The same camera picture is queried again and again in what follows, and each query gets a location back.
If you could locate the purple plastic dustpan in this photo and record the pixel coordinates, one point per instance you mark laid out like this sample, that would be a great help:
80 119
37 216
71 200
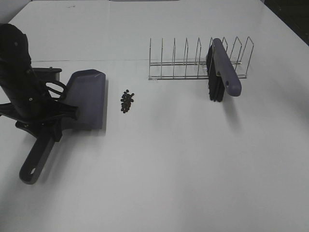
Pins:
86 90

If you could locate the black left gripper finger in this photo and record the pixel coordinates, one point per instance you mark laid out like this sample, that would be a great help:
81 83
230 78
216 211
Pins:
55 128
66 111

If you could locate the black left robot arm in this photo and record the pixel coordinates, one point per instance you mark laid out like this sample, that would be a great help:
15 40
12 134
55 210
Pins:
14 52

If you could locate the pile of coffee beans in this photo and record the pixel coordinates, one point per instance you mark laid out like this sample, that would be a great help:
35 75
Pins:
126 101

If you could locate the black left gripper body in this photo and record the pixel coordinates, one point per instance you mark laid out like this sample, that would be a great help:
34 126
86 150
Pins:
32 94

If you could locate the purple hand brush black bristles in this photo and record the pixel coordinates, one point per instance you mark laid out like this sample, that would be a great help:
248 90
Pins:
222 76

